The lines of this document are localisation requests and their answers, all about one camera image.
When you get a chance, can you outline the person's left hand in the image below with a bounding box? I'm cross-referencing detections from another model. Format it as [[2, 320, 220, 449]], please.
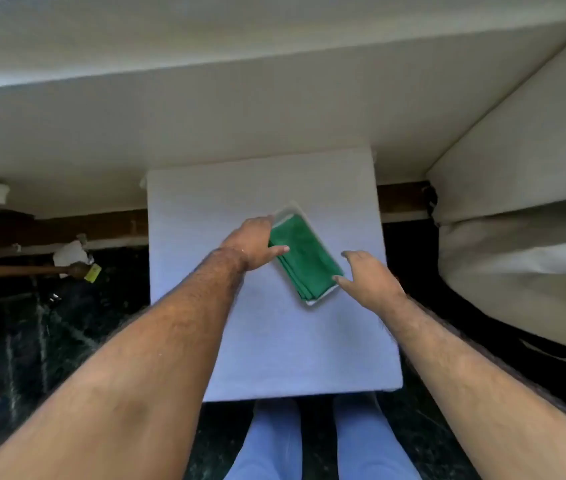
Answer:
[[218, 215, 291, 273]]

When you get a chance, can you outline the person's right hand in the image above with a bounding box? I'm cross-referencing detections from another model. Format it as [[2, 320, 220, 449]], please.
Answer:
[[331, 250, 407, 311]]

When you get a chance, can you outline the green cleaning cloth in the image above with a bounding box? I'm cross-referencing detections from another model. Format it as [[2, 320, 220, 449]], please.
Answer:
[[270, 202, 347, 308]]

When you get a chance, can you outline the person's left forearm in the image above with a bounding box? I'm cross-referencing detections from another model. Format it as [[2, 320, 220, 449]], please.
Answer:
[[0, 247, 247, 480]]

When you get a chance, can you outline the person's right forearm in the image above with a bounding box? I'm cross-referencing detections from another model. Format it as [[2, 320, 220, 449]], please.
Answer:
[[380, 294, 566, 480]]

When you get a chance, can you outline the white square stool top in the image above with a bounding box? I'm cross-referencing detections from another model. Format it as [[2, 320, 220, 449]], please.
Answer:
[[140, 147, 405, 403]]

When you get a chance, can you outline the person's right leg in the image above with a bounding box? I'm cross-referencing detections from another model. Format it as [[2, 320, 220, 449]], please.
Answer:
[[332, 392, 421, 480]]

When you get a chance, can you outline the person's leg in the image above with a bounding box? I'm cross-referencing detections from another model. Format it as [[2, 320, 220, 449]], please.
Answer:
[[222, 397, 303, 480], [332, 392, 421, 480]]

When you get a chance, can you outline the person's left leg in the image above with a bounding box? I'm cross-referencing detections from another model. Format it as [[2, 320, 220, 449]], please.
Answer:
[[222, 397, 303, 480]]

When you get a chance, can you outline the cream curtain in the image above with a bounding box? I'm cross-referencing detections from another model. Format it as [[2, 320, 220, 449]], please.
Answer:
[[425, 19, 566, 355]]

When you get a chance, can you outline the crumpled white paper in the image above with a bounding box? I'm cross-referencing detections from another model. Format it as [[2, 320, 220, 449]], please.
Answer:
[[52, 239, 95, 269]]

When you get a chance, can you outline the wooden stick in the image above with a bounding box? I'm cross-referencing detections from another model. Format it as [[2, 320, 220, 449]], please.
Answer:
[[0, 263, 89, 281]]

